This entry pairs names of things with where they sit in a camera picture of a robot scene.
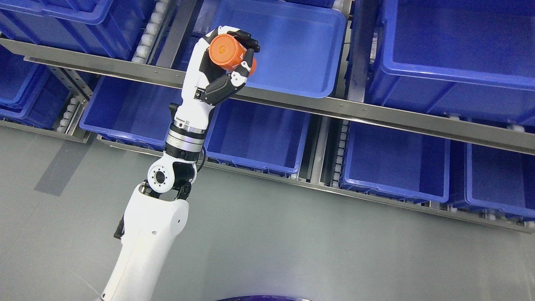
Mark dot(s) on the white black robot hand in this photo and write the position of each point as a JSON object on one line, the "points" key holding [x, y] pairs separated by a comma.
{"points": [[207, 84]]}

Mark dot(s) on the orange cylindrical capacitor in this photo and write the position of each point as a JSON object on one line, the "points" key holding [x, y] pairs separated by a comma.
{"points": [[226, 52]]}

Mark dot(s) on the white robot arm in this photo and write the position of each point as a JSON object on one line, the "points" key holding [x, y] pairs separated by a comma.
{"points": [[156, 213]]}

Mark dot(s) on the metal roller shelf rack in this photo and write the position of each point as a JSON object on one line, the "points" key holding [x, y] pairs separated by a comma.
{"points": [[70, 62]]}

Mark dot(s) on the blue bin lower middle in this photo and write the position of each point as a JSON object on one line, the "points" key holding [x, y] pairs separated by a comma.
{"points": [[258, 137]]}

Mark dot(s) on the blue bin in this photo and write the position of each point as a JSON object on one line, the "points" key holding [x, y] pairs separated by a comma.
{"points": [[258, 137], [500, 180], [470, 58], [30, 93], [130, 112], [100, 27], [395, 164]]}

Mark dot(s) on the blue bin lower left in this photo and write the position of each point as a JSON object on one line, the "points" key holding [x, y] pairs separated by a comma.
{"points": [[130, 112]]}

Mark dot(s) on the shallow blue tray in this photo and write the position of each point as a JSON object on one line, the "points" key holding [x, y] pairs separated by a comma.
{"points": [[300, 44]]}

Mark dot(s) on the blue bin top left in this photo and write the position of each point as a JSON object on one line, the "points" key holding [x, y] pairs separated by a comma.
{"points": [[100, 27]]}

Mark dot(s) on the blue bin far left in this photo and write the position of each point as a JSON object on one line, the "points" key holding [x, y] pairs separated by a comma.
{"points": [[30, 93]]}

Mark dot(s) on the blue bin lower right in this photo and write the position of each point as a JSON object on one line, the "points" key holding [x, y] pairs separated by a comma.
{"points": [[395, 164]]}

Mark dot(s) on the blue bin top right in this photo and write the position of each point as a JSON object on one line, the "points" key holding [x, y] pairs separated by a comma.
{"points": [[470, 58]]}

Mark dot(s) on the blue bin far right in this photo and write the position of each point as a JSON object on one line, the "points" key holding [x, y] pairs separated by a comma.
{"points": [[500, 180]]}

